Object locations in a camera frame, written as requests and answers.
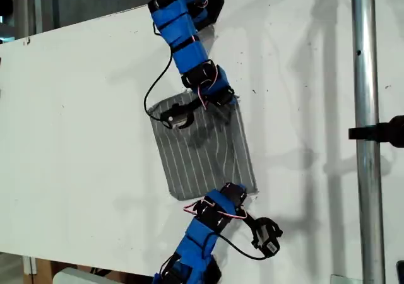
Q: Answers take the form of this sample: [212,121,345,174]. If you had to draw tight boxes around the grey white-striped towel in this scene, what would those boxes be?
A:
[148,91,258,202]

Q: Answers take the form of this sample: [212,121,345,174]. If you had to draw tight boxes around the black clamp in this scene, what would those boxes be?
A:
[348,115,404,148]

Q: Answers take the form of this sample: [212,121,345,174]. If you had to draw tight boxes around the white box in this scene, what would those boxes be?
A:
[52,266,107,284]

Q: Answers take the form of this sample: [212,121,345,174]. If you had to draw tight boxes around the wooden table leg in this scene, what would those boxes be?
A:
[34,258,55,284]

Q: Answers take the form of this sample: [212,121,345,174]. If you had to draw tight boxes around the arm red white wire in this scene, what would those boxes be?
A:
[183,201,249,221]
[182,61,220,110]

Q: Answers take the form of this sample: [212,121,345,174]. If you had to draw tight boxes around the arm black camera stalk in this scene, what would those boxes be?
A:
[241,211,258,232]
[181,98,206,112]

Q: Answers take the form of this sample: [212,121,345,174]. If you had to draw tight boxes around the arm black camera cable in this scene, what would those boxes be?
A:
[143,45,174,122]
[203,232,272,261]

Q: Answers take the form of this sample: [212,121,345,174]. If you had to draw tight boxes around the steel post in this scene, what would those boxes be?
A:
[350,0,386,284]

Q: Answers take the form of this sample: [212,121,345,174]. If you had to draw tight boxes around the white bracket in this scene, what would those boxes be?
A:
[22,256,38,276]

